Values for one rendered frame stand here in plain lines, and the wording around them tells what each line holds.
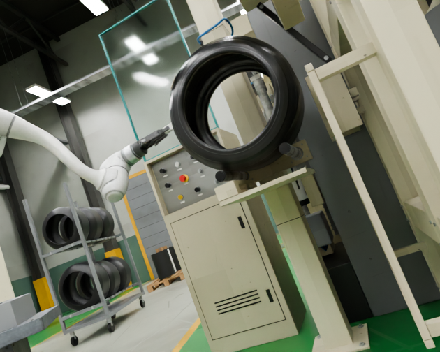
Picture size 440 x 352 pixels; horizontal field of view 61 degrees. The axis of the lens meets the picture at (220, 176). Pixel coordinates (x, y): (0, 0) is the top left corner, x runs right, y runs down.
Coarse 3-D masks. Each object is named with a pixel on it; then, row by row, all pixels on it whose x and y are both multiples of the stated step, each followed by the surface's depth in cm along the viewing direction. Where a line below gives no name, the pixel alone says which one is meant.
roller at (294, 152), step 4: (284, 144) 142; (288, 144) 142; (280, 148) 143; (284, 148) 142; (288, 148) 142; (292, 148) 146; (296, 148) 161; (284, 152) 142; (288, 152) 143; (292, 152) 148; (296, 152) 158; (300, 152) 171; (292, 156) 160; (296, 156) 166
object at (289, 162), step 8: (296, 144) 175; (304, 144) 174; (304, 152) 174; (280, 160) 177; (288, 160) 176; (296, 160) 175; (304, 160) 174; (264, 168) 180; (272, 168) 178; (280, 168) 177; (288, 168) 178; (248, 176) 182; (256, 176) 181; (264, 176) 180
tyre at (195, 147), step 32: (192, 64) 154; (224, 64) 176; (256, 64) 172; (288, 64) 146; (192, 96) 179; (288, 96) 142; (192, 128) 179; (288, 128) 145; (224, 160) 150; (256, 160) 148
